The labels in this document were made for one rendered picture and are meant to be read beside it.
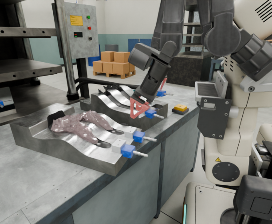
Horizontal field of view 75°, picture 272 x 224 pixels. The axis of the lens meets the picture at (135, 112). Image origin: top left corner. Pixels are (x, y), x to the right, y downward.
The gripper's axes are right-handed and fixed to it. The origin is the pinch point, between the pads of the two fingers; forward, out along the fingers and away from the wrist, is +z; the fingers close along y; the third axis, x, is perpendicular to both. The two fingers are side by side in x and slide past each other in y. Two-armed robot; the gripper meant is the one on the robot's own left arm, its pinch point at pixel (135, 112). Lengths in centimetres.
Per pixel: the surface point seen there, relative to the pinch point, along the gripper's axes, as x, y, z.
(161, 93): 5.1, -39.3, 2.5
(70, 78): -58, -57, 33
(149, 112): 4.5, -21.9, 8.0
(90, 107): -28, -33, 31
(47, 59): -442, -552, 292
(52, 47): -453, -580, 246
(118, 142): -0.1, 3.7, 12.7
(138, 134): 5.0, -6.1, 11.6
